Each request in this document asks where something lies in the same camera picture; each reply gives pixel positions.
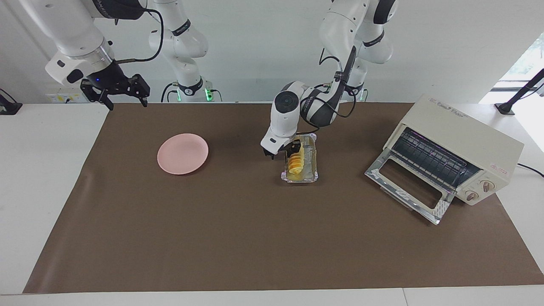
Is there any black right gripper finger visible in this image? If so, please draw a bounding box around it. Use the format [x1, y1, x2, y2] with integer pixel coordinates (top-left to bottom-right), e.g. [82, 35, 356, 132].
[80, 84, 114, 112]
[132, 74, 151, 108]

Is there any sliced orange bread loaf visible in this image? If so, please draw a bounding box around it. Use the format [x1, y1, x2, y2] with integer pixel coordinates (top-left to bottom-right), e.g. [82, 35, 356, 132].
[288, 142, 306, 175]

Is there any black right base cable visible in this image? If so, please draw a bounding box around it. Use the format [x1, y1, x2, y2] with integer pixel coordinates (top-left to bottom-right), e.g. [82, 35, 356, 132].
[161, 82, 223, 102]

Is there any bright window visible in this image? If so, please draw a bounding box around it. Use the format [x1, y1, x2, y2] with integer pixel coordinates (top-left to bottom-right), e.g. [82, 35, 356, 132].
[480, 33, 544, 92]

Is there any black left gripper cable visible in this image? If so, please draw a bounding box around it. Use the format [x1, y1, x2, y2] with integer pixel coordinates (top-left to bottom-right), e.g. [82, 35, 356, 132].
[297, 47, 358, 133]

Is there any black table clamp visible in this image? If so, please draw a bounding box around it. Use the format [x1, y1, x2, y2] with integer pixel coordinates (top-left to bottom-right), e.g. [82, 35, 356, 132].
[0, 88, 23, 115]

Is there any cream toaster oven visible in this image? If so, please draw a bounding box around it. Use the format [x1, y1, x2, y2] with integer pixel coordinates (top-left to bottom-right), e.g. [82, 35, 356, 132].
[382, 94, 524, 207]

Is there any black camera stand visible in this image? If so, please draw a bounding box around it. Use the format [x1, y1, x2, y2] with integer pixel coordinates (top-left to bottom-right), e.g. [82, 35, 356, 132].
[495, 68, 544, 115]

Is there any wire oven rack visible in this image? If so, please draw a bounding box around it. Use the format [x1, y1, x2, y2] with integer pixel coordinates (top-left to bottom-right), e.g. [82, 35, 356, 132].
[391, 127, 481, 190]

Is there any black oven power cord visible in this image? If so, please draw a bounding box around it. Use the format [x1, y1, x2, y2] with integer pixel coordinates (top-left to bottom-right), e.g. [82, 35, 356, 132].
[516, 164, 544, 178]

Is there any brown table mat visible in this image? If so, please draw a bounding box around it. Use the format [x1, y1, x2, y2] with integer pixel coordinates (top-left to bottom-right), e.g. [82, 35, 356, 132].
[22, 102, 544, 295]

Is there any white wall power outlet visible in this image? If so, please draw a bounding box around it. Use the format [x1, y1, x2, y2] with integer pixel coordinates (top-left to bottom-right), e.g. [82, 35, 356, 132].
[46, 87, 85, 104]

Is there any aluminium foil tray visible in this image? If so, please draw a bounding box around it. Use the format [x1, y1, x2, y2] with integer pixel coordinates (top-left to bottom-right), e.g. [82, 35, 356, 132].
[280, 133, 319, 184]

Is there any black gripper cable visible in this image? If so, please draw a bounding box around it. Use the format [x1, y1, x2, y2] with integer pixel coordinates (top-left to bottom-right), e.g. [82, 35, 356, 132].
[114, 8, 165, 65]
[297, 47, 358, 133]

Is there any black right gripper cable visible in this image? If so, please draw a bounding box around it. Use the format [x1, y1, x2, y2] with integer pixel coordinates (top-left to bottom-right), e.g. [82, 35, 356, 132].
[114, 8, 165, 65]

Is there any glass oven door chrome frame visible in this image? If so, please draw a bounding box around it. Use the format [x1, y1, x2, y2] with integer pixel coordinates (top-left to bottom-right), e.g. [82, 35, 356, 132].
[365, 151, 456, 226]

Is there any pink round plate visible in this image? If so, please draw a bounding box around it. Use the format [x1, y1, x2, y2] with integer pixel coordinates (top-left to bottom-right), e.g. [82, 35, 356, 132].
[157, 133, 209, 175]

